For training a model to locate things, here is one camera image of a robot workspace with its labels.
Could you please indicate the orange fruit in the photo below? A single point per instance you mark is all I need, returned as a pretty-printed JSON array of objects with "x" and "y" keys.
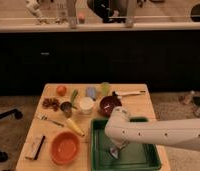
[{"x": 61, "y": 90}]

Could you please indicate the white cup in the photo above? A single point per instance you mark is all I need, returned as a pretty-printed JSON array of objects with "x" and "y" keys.
[{"x": 86, "y": 105}]

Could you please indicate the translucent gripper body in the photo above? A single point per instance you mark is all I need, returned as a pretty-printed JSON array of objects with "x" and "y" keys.
[{"x": 118, "y": 144}]

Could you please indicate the metal fork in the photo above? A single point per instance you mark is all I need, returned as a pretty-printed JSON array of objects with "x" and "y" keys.
[{"x": 43, "y": 117}]

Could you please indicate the grey towel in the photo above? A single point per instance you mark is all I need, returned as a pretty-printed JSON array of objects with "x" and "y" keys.
[{"x": 114, "y": 151}]

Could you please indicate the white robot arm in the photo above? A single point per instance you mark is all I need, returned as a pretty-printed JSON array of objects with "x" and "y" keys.
[{"x": 183, "y": 134}]

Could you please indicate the orange plastic bowl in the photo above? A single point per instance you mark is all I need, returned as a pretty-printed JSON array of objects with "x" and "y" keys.
[{"x": 64, "y": 148}]

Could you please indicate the black and white eraser block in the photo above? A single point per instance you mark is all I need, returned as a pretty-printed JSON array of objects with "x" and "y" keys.
[{"x": 34, "y": 147}]

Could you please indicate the dark red bowl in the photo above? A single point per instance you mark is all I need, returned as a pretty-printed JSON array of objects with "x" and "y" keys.
[{"x": 107, "y": 104}]

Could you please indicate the small metal cup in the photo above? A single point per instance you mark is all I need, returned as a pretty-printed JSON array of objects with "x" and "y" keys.
[{"x": 66, "y": 107}]

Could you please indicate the white handled brush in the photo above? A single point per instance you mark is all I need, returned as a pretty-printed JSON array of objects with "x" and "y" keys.
[{"x": 127, "y": 93}]

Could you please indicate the green plastic tray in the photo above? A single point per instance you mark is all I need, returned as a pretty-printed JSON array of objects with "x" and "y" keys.
[{"x": 134, "y": 157}]

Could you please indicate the black office chair base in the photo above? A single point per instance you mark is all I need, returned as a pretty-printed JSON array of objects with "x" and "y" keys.
[{"x": 11, "y": 138}]

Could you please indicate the green vegetable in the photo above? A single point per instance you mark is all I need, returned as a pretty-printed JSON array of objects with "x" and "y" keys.
[{"x": 73, "y": 95}]

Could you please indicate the dark cabinet counter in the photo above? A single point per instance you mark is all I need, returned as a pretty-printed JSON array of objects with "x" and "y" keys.
[{"x": 166, "y": 60}]

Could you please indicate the light green cup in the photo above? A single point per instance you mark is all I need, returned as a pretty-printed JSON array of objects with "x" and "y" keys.
[{"x": 105, "y": 88}]

